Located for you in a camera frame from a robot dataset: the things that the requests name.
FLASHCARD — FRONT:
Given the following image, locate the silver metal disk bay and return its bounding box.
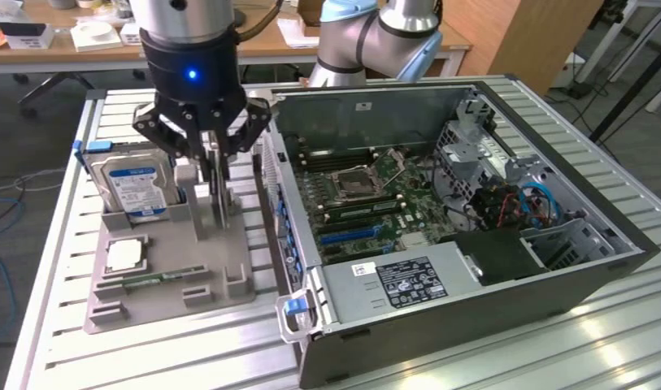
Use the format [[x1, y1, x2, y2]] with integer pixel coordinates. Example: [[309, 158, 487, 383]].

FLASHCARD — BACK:
[[520, 218, 619, 272], [436, 91, 527, 200]]

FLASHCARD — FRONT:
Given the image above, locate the black office chair base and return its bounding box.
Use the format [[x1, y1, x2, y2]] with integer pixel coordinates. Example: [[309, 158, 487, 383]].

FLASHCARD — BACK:
[[15, 72, 98, 119]]

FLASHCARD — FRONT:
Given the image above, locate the open black PC case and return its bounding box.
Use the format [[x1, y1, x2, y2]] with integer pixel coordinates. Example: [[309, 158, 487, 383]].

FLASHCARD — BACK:
[[248, 79, 661, 389]]

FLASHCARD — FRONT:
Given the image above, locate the black slanted stand pole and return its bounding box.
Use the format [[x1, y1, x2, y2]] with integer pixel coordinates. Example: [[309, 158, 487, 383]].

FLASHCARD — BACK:
[[588, 36, 661, 143]]

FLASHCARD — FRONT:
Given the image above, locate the wooden desk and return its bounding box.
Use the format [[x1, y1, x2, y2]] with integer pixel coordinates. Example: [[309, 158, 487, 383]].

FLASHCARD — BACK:
[[0, 0, 473, 86]]

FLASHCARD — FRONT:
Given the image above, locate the CPU socket with metal frame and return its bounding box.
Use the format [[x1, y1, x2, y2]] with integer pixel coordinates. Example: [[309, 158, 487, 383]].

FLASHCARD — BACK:
[[329, 166, 389, 201]]

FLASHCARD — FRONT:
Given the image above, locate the small white printed box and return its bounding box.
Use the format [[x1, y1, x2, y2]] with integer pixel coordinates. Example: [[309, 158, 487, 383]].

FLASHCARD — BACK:
[[119, 22, 143, 46]]

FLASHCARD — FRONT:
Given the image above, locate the RAM stick in motherboard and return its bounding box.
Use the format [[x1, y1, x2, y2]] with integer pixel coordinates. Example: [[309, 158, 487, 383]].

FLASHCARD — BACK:
[[322, 201, 397, 223]]

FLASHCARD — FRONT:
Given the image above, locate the green RAM stick on rack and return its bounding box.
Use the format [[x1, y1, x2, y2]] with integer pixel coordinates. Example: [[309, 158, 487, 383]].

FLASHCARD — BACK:
[[122, 270, 206, 288]]

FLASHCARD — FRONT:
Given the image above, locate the green motherboard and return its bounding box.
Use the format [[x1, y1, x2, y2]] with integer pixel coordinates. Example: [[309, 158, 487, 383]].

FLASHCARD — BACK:
[[294, 144, 456, 265]]

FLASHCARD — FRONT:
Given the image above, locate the low-profile NVIDIA graphics card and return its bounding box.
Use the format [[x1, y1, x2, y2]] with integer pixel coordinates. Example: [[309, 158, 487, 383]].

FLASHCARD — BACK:
[[205, 132, 230, 235]]

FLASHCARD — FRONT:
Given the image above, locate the white tape roll box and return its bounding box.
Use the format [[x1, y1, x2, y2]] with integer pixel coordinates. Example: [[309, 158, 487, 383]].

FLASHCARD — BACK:
[[69, 19, 125, 53]]

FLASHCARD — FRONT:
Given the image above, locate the white box with black top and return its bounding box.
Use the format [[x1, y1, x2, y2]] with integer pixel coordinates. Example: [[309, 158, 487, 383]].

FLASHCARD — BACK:
[[0, 22, 55, 50]]

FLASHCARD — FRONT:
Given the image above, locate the hard disk with blue rails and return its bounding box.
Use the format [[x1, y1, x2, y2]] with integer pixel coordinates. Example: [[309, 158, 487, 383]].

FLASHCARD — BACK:
[[73, 136, 178, 224]]

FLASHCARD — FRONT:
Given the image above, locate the silver CPU chip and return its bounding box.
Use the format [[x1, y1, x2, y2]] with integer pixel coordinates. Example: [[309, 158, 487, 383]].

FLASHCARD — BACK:
[[105, 240, 148, 272]]

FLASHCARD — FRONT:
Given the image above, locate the wooden cabinet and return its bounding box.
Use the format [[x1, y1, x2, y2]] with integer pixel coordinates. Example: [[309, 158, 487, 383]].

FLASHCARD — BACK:
[[460, 0, 607, 97]]

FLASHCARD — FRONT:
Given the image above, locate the blue expansion slot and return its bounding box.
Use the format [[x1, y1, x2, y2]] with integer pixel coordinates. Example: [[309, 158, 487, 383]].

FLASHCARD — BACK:
[[318, 227, 380, 245]]

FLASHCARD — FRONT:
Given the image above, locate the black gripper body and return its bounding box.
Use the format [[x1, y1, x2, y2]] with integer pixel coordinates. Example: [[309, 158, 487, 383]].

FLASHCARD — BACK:
[[138, 23, 252, 132]]

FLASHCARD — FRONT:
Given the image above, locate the grey power supply unit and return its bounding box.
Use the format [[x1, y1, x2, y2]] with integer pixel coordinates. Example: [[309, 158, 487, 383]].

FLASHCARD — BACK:
[[318, 242, 484, 324]]

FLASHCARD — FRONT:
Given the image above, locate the grey plastic parts rack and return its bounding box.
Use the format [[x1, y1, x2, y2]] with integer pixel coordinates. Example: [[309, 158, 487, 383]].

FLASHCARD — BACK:
[[83, 156, 258, 335]]

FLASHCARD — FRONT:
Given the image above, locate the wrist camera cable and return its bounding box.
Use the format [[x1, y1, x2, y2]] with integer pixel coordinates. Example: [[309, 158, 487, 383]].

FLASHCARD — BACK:
[[236, 0, 286, 41]]

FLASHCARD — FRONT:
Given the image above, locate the white paper stack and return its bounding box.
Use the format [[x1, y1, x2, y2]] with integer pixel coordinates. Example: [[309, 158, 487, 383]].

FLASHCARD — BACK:
[[277, 18, 321, 49]]

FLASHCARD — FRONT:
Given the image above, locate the brown cardboard box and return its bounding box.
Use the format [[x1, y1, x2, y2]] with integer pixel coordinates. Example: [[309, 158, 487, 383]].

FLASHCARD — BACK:
[[297, 0, 324, 28]]

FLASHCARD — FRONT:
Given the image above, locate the blue disk wire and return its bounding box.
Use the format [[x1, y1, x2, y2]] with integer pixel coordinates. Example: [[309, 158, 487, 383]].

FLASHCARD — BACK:
[[517, 181, 563, 229]]

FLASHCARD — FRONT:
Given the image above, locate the red disk wire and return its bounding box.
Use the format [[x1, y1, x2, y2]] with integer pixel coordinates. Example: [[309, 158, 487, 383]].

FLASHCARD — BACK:
[[497, 193, 547, 228]]

